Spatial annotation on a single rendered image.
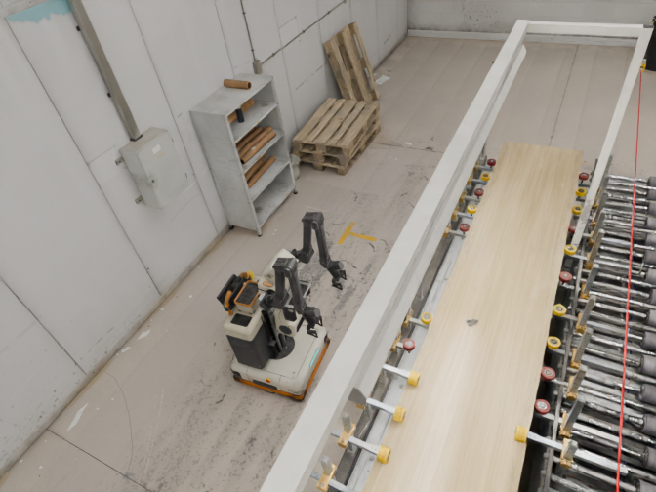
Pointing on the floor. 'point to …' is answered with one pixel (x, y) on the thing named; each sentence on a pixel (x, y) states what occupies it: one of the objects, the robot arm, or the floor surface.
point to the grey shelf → (263, 101)
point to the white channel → (384, 301)
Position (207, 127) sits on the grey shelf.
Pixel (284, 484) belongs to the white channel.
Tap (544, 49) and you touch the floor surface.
